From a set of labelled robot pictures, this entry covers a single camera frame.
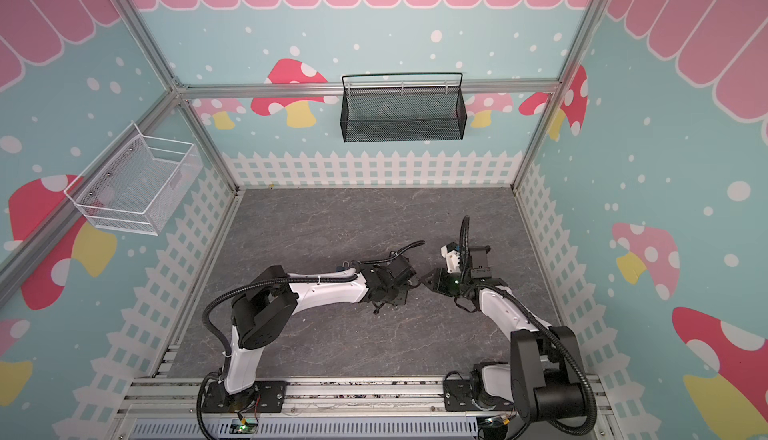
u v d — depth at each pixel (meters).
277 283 0.53
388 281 0.71
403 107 0.94
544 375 0.42
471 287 0.62
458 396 0.74
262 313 0.50
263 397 0.74
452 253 0.82
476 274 0.70
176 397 0.76
